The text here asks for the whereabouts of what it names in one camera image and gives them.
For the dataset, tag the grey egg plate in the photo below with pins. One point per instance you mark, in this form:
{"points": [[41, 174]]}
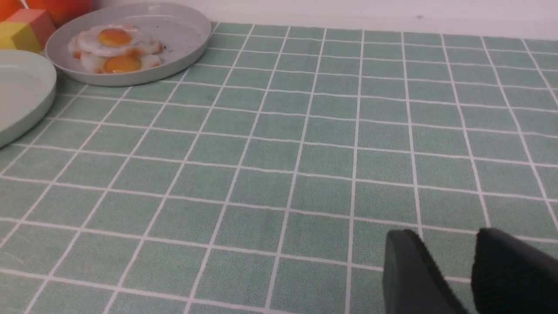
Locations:
{"points": [[183, 31]]}

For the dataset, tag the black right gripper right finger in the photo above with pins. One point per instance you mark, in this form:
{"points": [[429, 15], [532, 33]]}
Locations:
{"points": [[512, 277]]}

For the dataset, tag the salmon pink cube block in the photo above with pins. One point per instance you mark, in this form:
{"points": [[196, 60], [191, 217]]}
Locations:
{"points": [[39, 20]]}

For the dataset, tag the orange fruit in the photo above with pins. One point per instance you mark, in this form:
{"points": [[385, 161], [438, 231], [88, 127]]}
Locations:
{"points": [[62, 11]]}

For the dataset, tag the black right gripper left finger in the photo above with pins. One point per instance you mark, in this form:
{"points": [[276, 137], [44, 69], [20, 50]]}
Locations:
{"points": [[412, 281]]}

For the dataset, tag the pale green centre plate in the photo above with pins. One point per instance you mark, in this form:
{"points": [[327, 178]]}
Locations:
{"points": [[27, 91]]}

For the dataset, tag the fried egg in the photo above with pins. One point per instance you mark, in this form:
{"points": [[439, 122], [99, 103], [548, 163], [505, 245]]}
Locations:
{"points": [[118, 64], [114, 40]]}

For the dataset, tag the yellow cube block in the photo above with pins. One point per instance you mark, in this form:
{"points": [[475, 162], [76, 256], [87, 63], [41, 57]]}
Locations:
{"points": [[18, 36]]}

